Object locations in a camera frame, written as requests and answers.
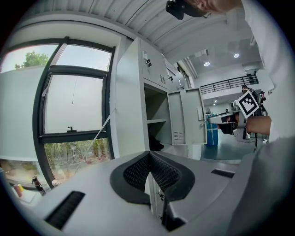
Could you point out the black thermos bottle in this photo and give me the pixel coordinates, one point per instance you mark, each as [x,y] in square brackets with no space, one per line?
[38,185]

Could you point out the black framed window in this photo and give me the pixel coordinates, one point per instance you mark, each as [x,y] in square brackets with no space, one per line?
[73,103]

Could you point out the white paper notice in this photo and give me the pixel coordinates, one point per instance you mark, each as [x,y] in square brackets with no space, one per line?
[170,66]

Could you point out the grey metal locker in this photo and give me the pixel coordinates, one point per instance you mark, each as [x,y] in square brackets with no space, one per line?
[129,103]

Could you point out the silver key black head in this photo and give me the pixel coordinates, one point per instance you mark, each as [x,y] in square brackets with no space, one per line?
[148,62]
[170,78]

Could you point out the person's face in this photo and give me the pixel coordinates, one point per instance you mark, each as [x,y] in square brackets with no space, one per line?
[212,4]

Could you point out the black metal railing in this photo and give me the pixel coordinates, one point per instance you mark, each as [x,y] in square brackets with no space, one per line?
[228,84]

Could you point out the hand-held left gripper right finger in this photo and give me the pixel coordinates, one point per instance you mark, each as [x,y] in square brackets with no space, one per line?
[202,184]

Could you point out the pink bottle yellow cap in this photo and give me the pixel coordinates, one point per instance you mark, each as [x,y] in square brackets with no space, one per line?
[18,190]

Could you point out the round ceiling light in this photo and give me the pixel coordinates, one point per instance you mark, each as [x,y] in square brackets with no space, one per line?
[207,64]
[236,55]

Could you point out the black cloth bundle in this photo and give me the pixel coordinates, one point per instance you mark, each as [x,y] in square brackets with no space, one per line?
[155,144]

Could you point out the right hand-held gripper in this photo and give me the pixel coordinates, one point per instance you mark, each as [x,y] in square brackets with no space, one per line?
[247,104]

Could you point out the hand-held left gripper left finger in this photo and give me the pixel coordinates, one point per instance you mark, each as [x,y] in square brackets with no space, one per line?
[96,196]

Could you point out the black head-mounted camera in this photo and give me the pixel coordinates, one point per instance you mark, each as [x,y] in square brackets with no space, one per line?
[174,8]

